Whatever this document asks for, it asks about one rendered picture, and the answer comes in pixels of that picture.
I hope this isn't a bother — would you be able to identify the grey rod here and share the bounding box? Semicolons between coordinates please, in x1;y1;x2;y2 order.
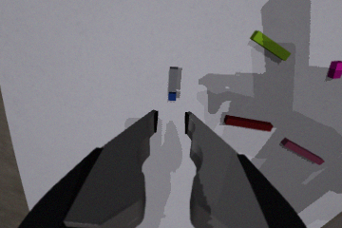
168;66;178;92

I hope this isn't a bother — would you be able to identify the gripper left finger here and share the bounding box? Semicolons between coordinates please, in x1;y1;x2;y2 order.
18;110;158;228

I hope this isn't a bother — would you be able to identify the dark red rod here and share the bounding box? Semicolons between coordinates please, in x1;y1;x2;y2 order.
224;115;273;132

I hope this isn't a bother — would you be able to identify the magenta rectangular block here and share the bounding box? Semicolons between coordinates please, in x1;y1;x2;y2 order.
327;61;342;79

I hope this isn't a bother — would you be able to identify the lime green rod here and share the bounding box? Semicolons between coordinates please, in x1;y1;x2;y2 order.
250;30;291;61

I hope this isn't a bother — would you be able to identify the dark pink rod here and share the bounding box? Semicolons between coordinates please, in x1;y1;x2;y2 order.
281;138;324;165

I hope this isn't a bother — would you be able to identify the small blue cube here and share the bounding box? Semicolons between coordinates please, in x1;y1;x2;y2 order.
168;91;177;101

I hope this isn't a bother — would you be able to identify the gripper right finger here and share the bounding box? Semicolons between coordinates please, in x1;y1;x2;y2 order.
185;111;307;228

